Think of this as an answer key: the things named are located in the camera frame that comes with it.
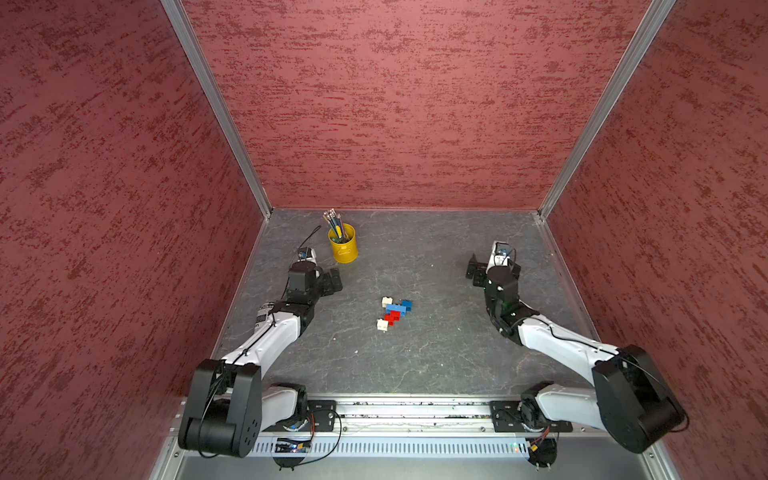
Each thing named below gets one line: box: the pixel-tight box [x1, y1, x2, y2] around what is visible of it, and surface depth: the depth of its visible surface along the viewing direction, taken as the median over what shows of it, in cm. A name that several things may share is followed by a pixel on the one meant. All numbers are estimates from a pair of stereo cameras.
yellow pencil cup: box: [328, 222, 359, 264], surface depth 102 cm
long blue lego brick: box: [386, 304, 407, 316], surface depth 93 cm
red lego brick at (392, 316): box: [384, 310, 401, 326], surface depth 91 cm
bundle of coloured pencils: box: [322, 208, 349, 243], surface depth 99 cm
